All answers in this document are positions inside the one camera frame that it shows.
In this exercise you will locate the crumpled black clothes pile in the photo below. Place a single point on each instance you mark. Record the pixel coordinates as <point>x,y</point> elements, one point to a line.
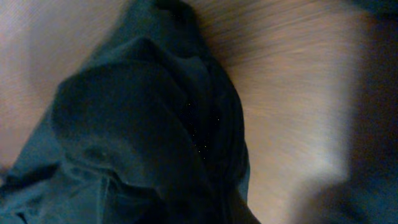
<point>369,195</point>

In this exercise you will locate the black trousers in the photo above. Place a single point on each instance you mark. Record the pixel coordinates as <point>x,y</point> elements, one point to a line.
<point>149,130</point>

